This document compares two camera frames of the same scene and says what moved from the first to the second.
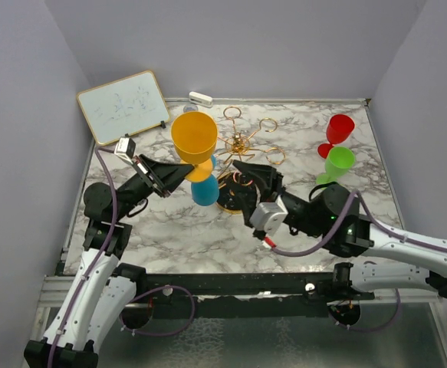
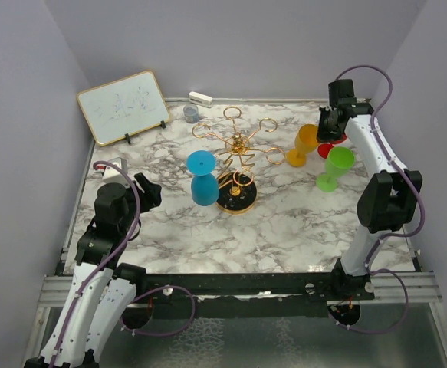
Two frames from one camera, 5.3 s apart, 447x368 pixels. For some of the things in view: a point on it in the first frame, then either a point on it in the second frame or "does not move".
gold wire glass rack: [228, 195] does not move
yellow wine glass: [194, 136] → [306, 142]
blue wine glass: [207, 192] does not move
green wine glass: [340, 160] does not move
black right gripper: [267, 180] → [323, 135]
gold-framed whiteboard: [124, 106] does not move
